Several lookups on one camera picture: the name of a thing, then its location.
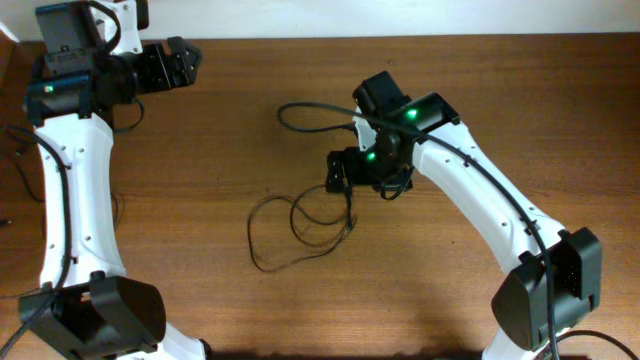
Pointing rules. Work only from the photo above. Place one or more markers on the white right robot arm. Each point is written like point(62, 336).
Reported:
point(553, 276)

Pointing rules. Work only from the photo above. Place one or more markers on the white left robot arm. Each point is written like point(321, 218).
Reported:
point(87, 307)

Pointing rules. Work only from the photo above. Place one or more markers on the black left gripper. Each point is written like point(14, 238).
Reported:
point(167, 64)

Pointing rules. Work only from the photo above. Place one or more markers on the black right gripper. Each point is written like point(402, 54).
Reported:
point(357, 172)

